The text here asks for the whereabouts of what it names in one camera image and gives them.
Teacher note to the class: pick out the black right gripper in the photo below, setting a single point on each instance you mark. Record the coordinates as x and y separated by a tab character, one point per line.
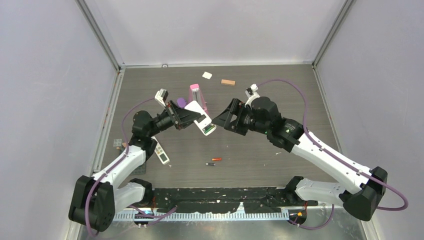
237	107

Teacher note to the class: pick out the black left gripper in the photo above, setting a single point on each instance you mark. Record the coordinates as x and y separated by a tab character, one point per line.
182	117

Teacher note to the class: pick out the white remote control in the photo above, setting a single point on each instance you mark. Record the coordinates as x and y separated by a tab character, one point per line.
204	122
159	151

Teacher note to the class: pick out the green battery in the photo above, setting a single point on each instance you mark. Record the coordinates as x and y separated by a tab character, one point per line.
209	128

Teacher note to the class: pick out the white battery cover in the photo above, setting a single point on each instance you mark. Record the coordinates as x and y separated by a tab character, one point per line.
207	75

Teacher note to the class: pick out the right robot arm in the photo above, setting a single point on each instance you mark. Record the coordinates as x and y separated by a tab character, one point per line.
358	189

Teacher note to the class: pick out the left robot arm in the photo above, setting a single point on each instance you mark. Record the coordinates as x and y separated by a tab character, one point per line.
97	198

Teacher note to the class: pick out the purple round object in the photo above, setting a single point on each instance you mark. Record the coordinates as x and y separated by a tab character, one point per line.
181	102

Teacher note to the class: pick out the pink metronome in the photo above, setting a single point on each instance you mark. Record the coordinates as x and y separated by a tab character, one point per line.
195	94

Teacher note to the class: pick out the small wooden block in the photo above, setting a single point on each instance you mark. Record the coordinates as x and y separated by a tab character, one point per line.
228	82

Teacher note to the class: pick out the small tan object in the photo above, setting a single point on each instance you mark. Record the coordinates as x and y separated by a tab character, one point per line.
122	147

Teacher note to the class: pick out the grey building baseplate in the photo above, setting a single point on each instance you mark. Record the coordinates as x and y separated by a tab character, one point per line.
140	170

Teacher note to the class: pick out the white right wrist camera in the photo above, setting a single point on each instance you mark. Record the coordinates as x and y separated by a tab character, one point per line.
252	94

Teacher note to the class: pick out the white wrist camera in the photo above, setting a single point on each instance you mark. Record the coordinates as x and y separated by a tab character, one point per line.
161	96
252	94

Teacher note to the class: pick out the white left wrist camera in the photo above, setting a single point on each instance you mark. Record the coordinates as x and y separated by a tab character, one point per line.
161	96

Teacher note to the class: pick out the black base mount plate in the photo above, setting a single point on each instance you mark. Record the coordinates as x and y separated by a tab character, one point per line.
221	200

